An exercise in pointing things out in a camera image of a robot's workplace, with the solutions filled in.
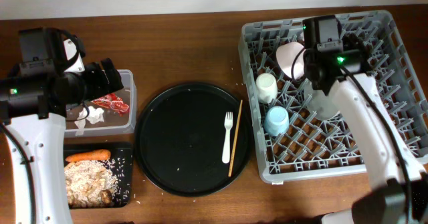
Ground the clear plastic bin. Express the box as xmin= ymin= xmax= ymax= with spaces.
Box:
xmin=65 ymin=70 xmax=137 ymax=138

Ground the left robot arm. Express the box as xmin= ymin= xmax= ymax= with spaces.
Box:
xmin=1 ymin=27 xmax=123 ymax=223

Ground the black rectangular tray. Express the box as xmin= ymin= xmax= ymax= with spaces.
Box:
xmin=64 ymin=142 xmax=133 ymax=209

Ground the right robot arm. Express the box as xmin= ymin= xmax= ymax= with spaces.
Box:
xmin=302 ymin=15 xmax=427 ymax=223

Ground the round black serving tray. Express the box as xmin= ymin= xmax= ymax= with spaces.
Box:
xmin=134 ymin=82 xmax=254 ymax=197

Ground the light grey plate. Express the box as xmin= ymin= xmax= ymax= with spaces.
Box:
xmin=304 ymin=82 xmax=340 ymax=120

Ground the white plastic fork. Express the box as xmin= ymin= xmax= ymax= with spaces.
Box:
xmin=221 ymin=112 xmax=233 ymax=164

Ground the wooden chopstick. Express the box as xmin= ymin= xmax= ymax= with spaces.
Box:
xmin=228 ymin=100 xmax=243 ymax=177

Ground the white tissue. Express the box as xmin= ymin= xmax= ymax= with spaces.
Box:
xmin=74 ymin=106 xmax=104 ymax=129

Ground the orange carrot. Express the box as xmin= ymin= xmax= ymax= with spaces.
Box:
xmin=66 ymin=149 xmax=111 ymax=162

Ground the light blue cup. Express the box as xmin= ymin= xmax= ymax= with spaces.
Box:
xmin=263 ymin=106 xmax=290 ymax=136

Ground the white cup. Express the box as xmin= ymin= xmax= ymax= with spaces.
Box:
xmin=255 ymin=73 xmax=278 ymax=104

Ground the red snack wrapper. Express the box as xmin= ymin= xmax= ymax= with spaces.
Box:
xmin=91 ymin=94 xmax=130 ymax=115

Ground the grey dishwasher rack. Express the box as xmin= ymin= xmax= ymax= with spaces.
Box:
xmin=239 ymin=11 xmax=427 ymax=187

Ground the food scraps and rice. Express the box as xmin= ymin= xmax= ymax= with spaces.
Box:
xmin=64 ymin=158 xmax=131 ymax=209

